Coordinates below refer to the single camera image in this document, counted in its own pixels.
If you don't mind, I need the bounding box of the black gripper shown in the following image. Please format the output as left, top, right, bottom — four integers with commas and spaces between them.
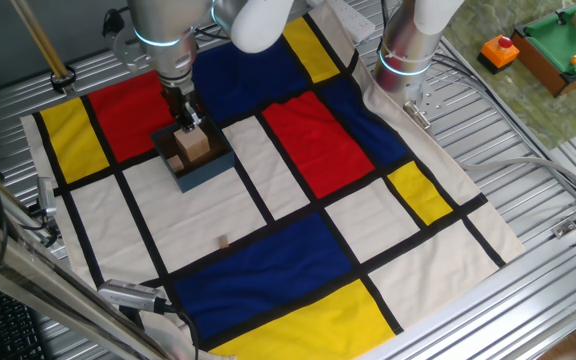
161, 80, 205, 135

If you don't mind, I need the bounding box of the large wooden cube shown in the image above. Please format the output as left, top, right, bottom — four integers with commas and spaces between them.
173, 127, 212, 164

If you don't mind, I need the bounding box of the dark blue gift box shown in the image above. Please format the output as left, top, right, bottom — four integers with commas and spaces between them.
150, 115, 237, 194

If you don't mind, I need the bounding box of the black pole clamp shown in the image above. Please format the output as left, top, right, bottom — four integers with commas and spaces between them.
49, 64, 78, 95

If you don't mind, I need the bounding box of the brass-coloured pole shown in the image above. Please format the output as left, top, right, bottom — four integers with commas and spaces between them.
10, 0, 72, 81

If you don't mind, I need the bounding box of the colour-block patterned cloth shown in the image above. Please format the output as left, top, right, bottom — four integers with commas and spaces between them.
20, 0, 526, 360

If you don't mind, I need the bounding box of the white power strip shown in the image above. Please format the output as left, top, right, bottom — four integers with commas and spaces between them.
326, 0, 377, 45

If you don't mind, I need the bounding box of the orange emergency stop button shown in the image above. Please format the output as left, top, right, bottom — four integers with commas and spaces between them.
476, 34, 521, 76

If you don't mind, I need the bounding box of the green textured mat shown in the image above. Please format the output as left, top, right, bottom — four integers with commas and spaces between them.
441, 0, 576, 151

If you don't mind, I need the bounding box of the mini pool table toy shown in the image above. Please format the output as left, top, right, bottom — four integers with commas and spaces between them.
511, 0, 576, 99

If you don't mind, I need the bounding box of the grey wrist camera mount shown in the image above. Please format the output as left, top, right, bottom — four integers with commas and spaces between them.
112, 29, 144, 74

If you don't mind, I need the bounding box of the black coiled cable bundle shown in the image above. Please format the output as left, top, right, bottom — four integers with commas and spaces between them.
101, 7, 125, 37

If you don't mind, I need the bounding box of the silver exterior camera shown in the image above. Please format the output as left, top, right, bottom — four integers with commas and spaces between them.
96, 278, 169, 315
36, 177, 58, 217

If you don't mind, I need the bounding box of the black camera clamp mount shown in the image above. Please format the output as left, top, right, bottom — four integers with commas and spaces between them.
20, 204, 62, 249

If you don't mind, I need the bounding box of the black camera cable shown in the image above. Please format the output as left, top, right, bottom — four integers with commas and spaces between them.
165, 302, 202, 360

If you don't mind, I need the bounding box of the shiny metal frame bar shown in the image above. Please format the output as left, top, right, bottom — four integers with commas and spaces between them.
0, 204, 169, 360

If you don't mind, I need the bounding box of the small metal bracket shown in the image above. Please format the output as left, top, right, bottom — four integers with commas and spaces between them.
550, 218, 576, 240
402, 101, 432, 131

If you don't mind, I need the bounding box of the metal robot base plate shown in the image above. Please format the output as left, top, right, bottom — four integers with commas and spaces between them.
403, 74, 447, 132

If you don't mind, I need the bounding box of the grey cable hose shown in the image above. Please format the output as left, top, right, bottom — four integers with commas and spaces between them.
459, 155, 576, 204

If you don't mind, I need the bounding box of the aluminium frame rail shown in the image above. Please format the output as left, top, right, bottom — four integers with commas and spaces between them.
357, 197, 576, 360

